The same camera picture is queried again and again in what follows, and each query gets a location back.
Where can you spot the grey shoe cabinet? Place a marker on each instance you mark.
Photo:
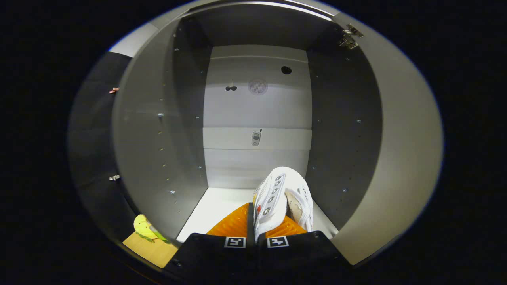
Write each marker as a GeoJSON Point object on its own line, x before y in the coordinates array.
{"type": "Point", "coordinates": [158, 99]}

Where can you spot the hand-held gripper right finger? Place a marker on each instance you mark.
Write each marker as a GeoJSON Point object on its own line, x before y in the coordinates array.
{"type": "Point", "coordinates": [301, 253]}

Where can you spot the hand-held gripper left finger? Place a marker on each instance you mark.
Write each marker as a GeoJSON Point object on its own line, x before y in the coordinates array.
{"type": "Point", "coordinates": [214, 253]}

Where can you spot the yellow plush toy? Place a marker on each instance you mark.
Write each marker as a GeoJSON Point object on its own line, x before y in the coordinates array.
{"type": "Point", "coordinates": [141, 227]}

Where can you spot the beige shoe cabinet door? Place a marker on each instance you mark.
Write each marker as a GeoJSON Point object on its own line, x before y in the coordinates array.
{"type": "Point", "coordinates": [404, 138]}

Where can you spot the red clip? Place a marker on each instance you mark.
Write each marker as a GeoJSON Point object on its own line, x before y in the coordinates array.
{"type": "Point", "coordinates": [114, 90]}

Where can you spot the white shoe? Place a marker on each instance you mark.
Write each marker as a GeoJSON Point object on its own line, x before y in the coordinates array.
{"type": "Point", "coordinates": [273, 198]}

